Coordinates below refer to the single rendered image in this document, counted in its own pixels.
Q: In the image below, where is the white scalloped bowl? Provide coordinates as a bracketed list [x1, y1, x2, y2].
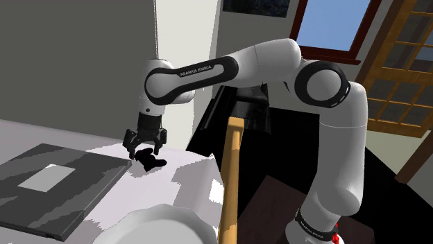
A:
[90, 203, 219, 244]

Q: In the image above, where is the tan wooden chair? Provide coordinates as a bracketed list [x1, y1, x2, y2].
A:
[217, 116, 246, 244]

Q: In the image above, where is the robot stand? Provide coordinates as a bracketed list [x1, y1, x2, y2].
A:
[236, 174, 377, 244]

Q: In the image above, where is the wooden glass pane door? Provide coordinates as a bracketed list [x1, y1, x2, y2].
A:
[354, 0, 433, 139]

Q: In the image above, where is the red framed window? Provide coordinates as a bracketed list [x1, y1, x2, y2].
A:
[289, 0, 384, 66]

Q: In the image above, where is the small black lumpy object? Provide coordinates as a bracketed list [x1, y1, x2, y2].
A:
[134, 147, 168, 173]

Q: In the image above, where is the black cabinet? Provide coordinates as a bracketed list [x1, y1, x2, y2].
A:
[185, 84, 321, 217]

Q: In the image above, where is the flat grey box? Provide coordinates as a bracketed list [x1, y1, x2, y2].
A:
[0, 143, 133, 242]

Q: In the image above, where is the dark wall picture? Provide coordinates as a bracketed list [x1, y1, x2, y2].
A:
[221, 0, 292, 19]

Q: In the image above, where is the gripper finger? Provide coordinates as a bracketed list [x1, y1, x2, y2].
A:
[122, 128, 142, 160]
[152, 128, 169, 156]

